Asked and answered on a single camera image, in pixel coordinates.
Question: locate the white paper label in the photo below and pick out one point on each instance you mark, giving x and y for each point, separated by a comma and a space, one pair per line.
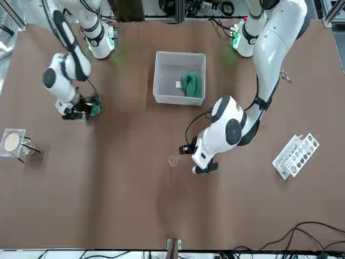
178, 84

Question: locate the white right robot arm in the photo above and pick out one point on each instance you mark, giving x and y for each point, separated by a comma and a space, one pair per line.
63, 81

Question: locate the white translucent plastic box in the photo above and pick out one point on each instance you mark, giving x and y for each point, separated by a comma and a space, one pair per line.
159, 86

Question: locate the small clear glass vessel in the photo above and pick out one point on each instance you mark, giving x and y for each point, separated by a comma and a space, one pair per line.
29, 147

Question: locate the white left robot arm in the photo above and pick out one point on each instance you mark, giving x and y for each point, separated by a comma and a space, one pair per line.
277, 40

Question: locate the metal crucible tongs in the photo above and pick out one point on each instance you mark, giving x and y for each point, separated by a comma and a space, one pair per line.
286, 76

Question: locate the white test tube rack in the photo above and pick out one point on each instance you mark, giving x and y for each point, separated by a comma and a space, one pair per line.
295, 159

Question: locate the small glass beaker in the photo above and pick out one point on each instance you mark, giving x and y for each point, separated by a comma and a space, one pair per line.
172, 161

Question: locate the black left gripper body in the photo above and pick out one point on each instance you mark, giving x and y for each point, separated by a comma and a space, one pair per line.
190, 147

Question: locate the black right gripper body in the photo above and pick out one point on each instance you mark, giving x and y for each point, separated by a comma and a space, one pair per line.
76, 112

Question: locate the person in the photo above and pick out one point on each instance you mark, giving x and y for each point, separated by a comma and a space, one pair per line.
126, 10

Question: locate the aluminium frame post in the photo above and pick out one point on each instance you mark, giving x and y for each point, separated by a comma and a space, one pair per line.
178, 13
172, 248

